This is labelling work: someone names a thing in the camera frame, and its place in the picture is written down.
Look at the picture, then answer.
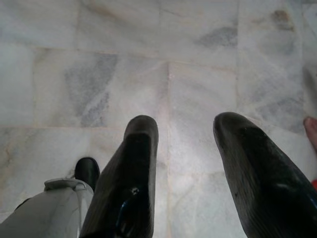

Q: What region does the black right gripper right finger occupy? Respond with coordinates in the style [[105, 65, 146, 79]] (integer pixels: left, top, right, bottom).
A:
[[212, 111, 317, 238]]

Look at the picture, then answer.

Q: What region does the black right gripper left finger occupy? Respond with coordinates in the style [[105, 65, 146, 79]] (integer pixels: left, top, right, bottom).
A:
[[78, 115, 159, 238]]

